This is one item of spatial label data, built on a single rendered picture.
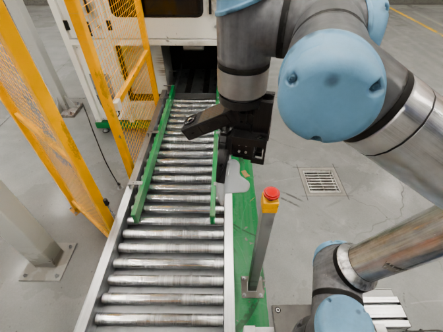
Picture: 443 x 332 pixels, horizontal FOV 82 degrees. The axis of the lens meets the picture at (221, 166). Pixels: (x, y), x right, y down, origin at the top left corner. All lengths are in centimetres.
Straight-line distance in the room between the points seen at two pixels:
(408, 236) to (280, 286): 152
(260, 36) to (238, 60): 4
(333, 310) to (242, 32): 58
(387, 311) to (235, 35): 97
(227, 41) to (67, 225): 237
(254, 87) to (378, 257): 45
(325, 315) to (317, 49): 57
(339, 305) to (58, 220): 235
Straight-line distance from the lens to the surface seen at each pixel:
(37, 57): 381
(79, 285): 225
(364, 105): 20
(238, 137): 42
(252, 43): 35
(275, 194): 111
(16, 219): 198
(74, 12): 157
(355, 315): 70
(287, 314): 89
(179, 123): 242
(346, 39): 21
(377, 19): 34
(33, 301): 236
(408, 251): 62
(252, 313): 196
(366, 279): 71
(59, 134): 132
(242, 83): 37
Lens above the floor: 188
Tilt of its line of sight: 44 degrees down
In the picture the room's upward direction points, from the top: straight up
